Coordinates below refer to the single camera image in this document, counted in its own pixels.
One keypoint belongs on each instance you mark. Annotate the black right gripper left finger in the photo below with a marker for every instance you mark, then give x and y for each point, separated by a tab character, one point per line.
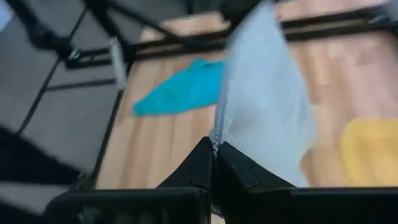
199	168

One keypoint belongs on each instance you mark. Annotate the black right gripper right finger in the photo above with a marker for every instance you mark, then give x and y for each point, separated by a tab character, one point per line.
233	171

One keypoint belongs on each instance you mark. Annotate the teal microfiber towel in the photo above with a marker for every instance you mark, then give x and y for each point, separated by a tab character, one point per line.
183	90

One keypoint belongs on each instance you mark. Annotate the grey microfiber towel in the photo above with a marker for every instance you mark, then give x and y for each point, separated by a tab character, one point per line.
264	93

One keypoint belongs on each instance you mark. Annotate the yellow translucent plastic bin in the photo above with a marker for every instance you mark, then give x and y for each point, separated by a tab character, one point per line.
373	149

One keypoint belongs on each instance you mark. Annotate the silver aluminium bracket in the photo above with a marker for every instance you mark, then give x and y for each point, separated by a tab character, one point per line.
118	62

